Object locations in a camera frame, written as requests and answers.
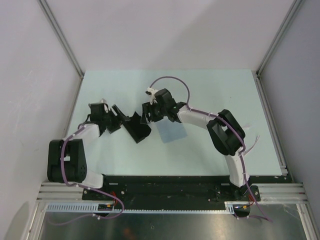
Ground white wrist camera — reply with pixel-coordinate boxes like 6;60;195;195
145;87;158;105
99;98;110;113

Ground aluminium corner post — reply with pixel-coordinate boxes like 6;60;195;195
255;0;305;77
37;0;85;80

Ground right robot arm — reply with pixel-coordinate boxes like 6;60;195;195
141;87;250;201

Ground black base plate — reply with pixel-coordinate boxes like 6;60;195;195
80;175;293;213

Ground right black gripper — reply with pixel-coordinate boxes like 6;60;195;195
140;100;167;125

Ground black glasses case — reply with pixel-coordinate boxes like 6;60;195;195
122;112;152;144

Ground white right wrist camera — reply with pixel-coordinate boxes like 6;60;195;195
145;87;158;105

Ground pink purple sunglasses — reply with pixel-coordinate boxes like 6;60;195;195
243;123;260;156

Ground white slotted cable duct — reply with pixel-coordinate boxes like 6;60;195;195
45;201;236;215

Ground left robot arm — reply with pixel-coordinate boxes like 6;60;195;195
47;102;130;200

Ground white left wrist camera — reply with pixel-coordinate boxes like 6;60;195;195
99;98;110;113

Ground light blue cleaning cloth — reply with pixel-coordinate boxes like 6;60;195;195
155;119;188;144

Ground right aluminium corner post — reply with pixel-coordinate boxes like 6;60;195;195
255;0;305;77

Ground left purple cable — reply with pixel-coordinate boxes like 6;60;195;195
47;123;125;226

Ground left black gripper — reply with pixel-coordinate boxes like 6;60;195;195
101;104;130;134

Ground left aluminium corner post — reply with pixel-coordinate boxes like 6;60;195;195
37;0;85;80

